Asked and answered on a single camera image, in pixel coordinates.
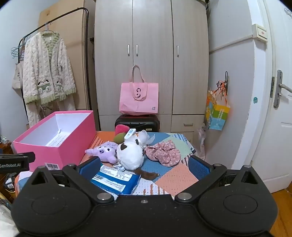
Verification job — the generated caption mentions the pink tote bag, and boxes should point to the pink tote bag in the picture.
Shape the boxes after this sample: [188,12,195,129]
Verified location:
[119,65,159,115]

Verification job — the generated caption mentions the white plastic bag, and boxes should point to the white plastic bag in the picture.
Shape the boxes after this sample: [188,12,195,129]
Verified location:
[197,123,207,160]

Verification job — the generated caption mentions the cream green fleece robe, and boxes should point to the cream green fleece robe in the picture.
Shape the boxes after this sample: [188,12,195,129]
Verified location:
[22,32,76,127]

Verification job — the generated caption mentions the pink cardboard box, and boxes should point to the pink cardboard box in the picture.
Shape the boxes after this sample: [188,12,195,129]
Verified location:
[13,110,96,171]

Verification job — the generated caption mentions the large cardboard sheet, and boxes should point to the large cardboard sheet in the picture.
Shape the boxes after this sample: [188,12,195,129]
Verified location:
[38,0,96,112]

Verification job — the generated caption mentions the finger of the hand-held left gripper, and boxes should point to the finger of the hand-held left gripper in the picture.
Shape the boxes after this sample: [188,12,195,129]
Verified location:
[0,152,36,163]

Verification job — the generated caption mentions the light wooden wardrobe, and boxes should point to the light wooden wardrobe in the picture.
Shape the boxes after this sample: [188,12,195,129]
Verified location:
[94,0,209,137]

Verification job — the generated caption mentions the blue white wet wipes pack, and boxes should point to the blue white wet wipes pack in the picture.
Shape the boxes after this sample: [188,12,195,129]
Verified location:
[91,164,141,195]

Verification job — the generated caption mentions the beige canvas tote bag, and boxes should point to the beige canvas tote bag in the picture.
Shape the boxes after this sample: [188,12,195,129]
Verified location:
[12,61,24,92]

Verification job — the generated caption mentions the pink fluffy plush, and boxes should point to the pink fluffy plush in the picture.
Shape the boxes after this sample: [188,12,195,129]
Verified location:
[115,124,130,135]

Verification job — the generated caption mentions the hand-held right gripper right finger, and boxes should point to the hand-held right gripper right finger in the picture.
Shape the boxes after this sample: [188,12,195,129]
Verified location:
[174,155,261,204]

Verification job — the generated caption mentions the wire clothes hangers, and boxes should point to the wire clothes hangers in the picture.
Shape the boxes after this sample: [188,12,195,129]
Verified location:
[10,34,30,62]

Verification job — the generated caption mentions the pink floral scrunchie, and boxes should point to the pink floral scrunchie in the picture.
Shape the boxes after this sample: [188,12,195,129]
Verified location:
[144,140,183,167]

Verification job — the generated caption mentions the purple plush toy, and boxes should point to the purple plush toy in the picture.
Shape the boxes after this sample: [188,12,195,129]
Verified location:
[85,141,119,164]

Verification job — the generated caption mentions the wooden nightstand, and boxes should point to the wooden nightstand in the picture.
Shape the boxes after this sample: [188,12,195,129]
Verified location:
[0,140,12,156]

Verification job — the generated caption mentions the black suitcase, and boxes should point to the black suitcase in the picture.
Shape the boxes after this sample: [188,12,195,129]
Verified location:
[115,114,160,133]

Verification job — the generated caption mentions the white wall switch box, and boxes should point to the white wall switch box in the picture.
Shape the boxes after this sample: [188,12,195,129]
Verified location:
[251,24,268,42]

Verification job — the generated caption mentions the colourful paper gift bag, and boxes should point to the colourful paper gift bag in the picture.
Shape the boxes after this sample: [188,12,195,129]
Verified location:
[205,72,230,131]

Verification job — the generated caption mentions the black metal clothes rack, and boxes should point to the black metal clothes rack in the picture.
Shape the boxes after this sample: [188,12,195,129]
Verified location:
[18,7,101,131]

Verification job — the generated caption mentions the metal door handle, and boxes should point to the metal door handle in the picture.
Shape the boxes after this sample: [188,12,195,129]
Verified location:
[273,70,292,109]

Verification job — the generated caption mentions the white door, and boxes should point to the white door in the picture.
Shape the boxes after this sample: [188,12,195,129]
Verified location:
[247,0,292,195]

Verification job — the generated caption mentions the patchwork bed sheet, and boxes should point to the patchwork bed sheet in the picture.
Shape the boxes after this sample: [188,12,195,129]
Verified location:
[15,131,199,197]

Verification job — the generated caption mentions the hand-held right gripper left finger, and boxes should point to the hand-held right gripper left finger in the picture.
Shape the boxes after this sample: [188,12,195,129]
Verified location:
[30,157,115,205]

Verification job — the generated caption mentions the white brown-patched plush toy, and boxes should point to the white brown-patched plush toy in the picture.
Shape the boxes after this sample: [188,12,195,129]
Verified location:
[115,130,160,181]

